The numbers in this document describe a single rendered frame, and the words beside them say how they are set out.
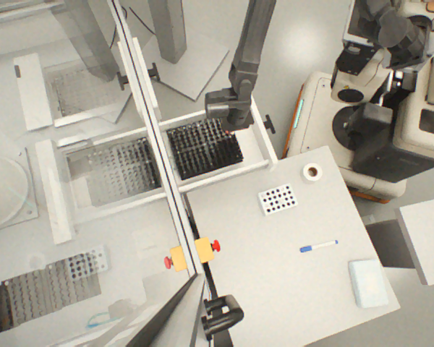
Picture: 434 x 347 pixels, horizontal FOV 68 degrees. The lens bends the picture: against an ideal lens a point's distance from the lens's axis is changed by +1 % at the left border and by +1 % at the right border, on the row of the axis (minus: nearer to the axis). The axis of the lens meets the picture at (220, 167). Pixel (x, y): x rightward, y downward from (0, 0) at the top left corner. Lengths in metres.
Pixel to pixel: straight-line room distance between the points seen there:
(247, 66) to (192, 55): 1.49
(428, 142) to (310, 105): 0.71
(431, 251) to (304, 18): 1.81
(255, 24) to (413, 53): 0.45
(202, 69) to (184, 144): 1.18
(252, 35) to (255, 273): 0.77
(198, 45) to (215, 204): 1.41
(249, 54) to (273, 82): 1.46
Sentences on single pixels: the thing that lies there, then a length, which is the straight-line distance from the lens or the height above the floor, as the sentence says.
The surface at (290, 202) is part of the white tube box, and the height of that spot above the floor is 0.80.
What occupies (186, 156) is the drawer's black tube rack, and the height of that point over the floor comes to 0.87.
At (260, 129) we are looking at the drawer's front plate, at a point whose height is 0.93.
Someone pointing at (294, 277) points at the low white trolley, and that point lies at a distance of 1.21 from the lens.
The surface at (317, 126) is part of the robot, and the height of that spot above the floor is 0.28.
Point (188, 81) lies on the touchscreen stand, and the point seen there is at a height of 0.04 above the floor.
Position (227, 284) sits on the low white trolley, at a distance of 1.18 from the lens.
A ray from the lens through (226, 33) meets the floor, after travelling 2.47.
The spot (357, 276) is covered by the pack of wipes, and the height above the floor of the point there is 0.80.
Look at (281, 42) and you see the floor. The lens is 2.48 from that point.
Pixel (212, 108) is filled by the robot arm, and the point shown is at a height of 1.14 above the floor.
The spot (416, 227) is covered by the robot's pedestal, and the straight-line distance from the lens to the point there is 1.40.
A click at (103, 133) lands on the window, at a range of 0.25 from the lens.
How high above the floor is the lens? 1.93
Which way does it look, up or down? 74 degrees down
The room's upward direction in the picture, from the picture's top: 7 degrees clockwise
